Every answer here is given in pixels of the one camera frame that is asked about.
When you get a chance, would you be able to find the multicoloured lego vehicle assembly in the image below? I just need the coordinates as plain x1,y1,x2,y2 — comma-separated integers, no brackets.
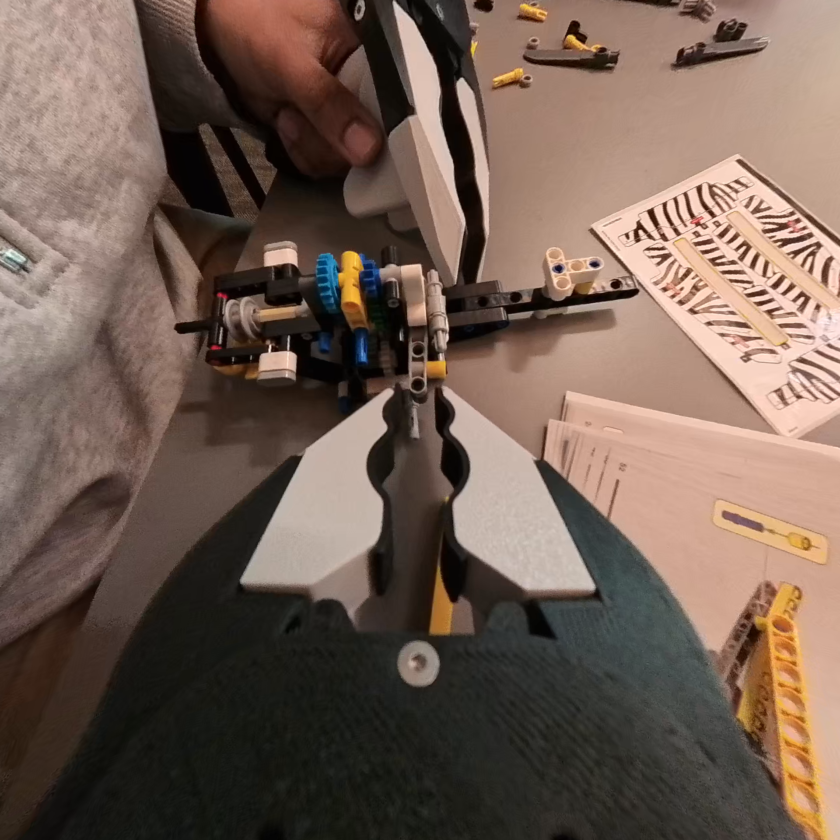
174,243,641,416

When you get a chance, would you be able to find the zebra striped sticker sheet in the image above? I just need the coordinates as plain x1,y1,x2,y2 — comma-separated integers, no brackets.
591,154,840,437

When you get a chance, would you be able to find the person's grey sweater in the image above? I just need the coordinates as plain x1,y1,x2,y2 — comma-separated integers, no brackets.
0,0,257,651

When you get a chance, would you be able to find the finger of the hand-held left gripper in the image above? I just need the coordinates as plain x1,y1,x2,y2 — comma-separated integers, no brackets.
451,36,492,283
341,0,469,282

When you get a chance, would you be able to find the dark grey lego blade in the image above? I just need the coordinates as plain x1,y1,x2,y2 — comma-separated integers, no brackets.
523,46,621,70
672,36,770,68

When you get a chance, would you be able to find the dark striped cloth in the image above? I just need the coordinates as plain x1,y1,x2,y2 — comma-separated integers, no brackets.
161,123,278,219

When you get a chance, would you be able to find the person's left hand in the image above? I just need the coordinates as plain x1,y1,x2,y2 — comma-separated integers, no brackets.
196,0,388,179

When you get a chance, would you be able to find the lego instruction booklet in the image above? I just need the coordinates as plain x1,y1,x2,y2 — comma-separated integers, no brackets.
543,392,840,840

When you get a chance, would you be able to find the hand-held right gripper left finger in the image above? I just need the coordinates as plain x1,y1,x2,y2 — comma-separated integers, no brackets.
239,386,404,633

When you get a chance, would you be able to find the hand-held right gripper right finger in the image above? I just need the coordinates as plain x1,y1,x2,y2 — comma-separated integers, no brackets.
433,386,598,634

